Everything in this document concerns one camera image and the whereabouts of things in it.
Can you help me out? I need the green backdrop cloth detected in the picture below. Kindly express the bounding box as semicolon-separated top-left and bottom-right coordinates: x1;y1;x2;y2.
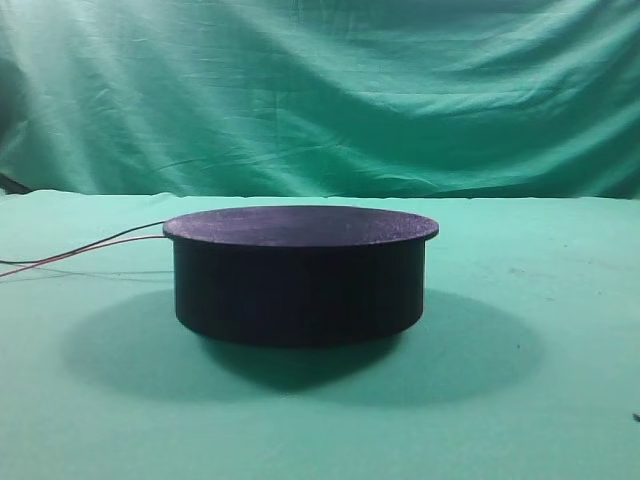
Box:
1;1;639;199

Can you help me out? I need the green table cloth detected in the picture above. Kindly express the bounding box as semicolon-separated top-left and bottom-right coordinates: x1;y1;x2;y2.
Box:
1;198;639;479

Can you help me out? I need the black round turntable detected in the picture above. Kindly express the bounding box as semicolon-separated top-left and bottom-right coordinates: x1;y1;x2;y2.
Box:
163;205;439;348

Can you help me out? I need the black wire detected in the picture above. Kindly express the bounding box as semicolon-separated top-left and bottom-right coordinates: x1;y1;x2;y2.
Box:
0;221;168;265

